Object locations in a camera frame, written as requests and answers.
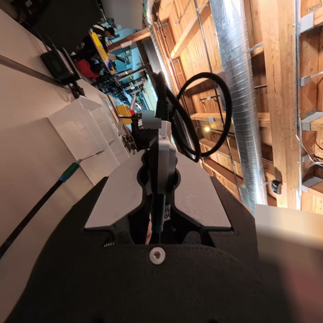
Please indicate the clear plastic bin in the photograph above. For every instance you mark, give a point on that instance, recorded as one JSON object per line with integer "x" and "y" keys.
{"x": 108, "y": 131}
{"x": 75, "y": 136}

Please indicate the red chair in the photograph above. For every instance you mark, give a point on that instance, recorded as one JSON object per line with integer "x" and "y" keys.
{"x": 85, "y": 68}

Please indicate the silver insulated pipe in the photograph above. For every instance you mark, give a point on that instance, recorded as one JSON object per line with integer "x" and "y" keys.
{"x": 154, "y": 30}

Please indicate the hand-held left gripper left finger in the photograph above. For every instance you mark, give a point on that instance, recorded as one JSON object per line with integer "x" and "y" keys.
{"x": 118, "y": 196}

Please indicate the yellow panel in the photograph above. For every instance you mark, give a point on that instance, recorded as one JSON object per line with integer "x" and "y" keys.
{"x": 97, "y": 43}

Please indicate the silver ventilation duct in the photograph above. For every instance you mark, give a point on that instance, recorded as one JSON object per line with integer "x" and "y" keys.
{"x": 237, "y": 101}

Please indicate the round ceiling lamp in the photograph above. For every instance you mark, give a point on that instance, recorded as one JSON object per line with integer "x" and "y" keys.
{"x": 207, "y": 129}

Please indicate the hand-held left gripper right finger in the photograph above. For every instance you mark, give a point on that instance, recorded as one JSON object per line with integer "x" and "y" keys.
{"x": 199, "y": 196}

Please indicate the black timer device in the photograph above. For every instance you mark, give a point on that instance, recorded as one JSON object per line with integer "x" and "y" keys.
{"x": 56, "y": 67}

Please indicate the yellow storage bin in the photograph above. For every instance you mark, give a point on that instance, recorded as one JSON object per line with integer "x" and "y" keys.
{"x": 123, "y": 113}

